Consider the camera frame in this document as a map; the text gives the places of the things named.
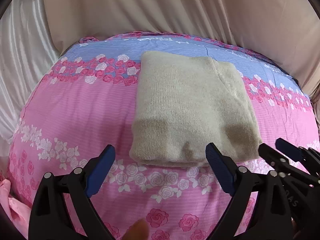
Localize person's left hand fingertip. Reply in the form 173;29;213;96
122;219;150;240

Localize pink floral bed sheet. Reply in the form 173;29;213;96
8;33;319;239

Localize beige curtain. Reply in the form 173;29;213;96
44;0;319;95

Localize cream knitted sweater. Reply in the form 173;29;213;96
130;51;262;167

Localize white satin curtain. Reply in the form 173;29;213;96
0;0;61;156

